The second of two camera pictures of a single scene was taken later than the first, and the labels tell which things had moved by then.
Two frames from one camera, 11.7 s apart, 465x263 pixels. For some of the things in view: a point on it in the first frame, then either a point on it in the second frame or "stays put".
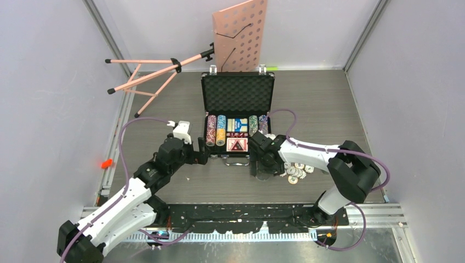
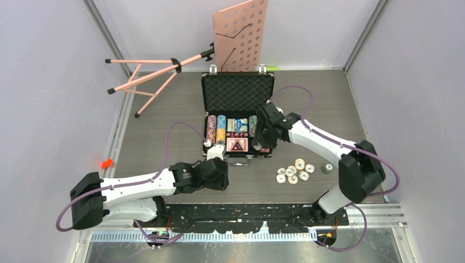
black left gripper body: [191, 156] → [218, 184]
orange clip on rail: [106, 164] stays put
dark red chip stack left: [210, 137] stays put
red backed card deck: [237, 144] stays put
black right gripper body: [264, 165] → [263, 135]
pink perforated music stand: [238, 33] stays put
